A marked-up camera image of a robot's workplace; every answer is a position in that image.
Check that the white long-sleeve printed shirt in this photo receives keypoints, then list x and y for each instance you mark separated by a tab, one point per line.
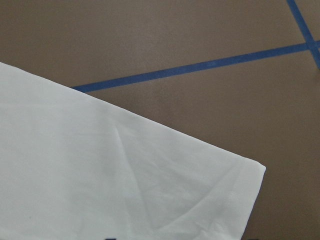
74	167

